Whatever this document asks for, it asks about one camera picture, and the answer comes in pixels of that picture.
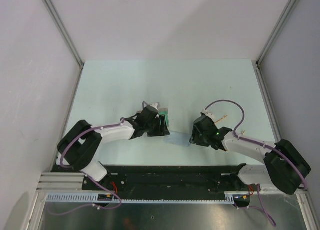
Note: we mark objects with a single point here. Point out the white slotted cable duct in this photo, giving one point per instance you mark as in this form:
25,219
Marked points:
107,198

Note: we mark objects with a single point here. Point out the yellow sunglasses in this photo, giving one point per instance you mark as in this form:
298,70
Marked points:
222,119

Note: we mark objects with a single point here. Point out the grey glasses case green lining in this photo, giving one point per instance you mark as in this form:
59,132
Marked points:
165,112

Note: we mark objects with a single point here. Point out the right aluminium side rail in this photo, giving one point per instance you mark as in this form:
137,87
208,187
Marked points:
267,102

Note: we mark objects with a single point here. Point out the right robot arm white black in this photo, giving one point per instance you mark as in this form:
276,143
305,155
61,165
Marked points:
283,166

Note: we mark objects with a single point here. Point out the light blue cleaning cloth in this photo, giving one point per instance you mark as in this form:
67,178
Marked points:
178,138

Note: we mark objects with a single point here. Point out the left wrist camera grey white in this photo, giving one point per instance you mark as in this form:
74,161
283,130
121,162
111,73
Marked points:
156,105

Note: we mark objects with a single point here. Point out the aluminium frame crossbar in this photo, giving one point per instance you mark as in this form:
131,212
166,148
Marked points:
60,182

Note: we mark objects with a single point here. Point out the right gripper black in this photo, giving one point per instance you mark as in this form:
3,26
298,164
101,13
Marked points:
194,138

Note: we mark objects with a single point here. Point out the right aluminium frame post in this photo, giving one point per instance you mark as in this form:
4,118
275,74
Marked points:
282,20

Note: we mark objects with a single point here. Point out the left aluminium frame post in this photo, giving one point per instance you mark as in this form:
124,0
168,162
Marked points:
63,31

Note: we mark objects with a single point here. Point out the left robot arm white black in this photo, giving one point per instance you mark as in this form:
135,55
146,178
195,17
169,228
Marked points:
79,146

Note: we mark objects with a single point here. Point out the aluminium frame post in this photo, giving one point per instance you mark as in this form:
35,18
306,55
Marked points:
63,31
282,20

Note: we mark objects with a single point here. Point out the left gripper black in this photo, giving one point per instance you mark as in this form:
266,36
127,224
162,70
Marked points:
162,130

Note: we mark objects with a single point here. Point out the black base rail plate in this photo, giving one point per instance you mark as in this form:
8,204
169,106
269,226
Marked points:
221,170

